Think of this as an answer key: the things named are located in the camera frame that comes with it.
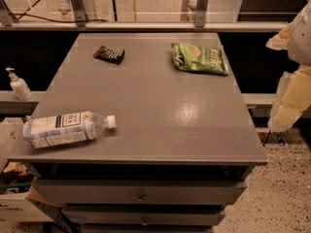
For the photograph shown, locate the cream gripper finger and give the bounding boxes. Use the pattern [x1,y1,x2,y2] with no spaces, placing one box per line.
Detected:
[268,65,311,132]
[265,23,292,50]

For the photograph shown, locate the black rxbar chocolate wrapper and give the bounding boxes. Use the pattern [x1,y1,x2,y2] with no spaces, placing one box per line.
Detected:
[93,46,125,64]

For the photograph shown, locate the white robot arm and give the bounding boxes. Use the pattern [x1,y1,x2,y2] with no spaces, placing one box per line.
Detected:
[266,1,311,133]

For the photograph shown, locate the clear plastic water bottle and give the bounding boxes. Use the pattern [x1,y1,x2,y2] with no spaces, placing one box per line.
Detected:
[22,111,117,149]

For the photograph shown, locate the white pump dispenser bottle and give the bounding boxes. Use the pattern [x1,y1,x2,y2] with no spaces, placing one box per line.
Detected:
[6,67,32,101]

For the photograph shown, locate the green chip bag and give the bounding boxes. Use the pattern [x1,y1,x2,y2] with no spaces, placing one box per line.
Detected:
[171,43,228,76]

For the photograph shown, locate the grey drawer cabinet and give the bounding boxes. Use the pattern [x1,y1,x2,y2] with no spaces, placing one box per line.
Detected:
[10,33,267,233]

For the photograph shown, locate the metal drawer knob upper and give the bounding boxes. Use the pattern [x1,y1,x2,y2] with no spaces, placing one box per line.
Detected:
[136,193,146,204]

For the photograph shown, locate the metal drawer knob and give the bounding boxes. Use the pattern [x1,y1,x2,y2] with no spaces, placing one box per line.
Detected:
[136,193,146,204]
[141,218,150,227]

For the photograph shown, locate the metal drawer knob lower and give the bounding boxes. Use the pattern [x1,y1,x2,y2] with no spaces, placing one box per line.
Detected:
[141,218,150,227]

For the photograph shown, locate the cardboard box with clutter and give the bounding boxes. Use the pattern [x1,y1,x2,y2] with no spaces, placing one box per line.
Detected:
[0,117,53,222]

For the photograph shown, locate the black cable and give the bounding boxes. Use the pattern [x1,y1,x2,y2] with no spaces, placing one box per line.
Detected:
[9,0,110,24]

